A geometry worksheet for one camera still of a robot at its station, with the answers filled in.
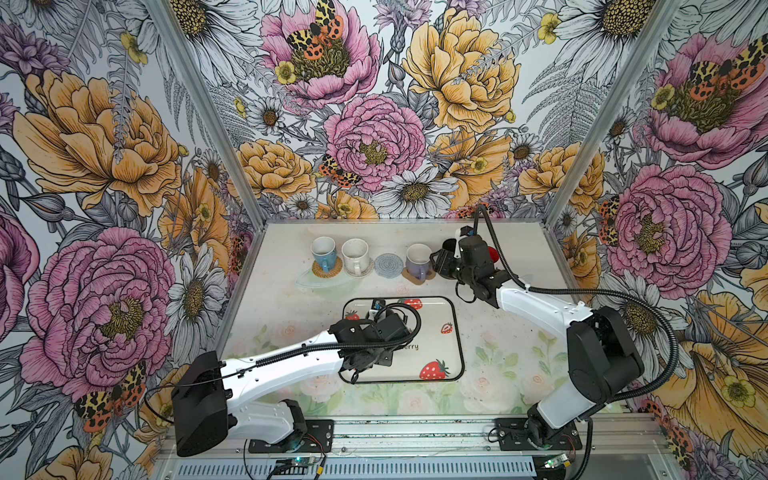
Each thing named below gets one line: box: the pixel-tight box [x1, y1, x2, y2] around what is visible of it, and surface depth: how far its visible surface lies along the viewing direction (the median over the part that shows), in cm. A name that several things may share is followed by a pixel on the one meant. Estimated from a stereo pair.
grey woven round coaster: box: [374, 253, 405, 279], surface depth 110 cm
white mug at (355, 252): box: [341, 238, 369, 276], surface depth 103 cm
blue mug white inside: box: [310, 236, 337, 273], surface depth 102 cm
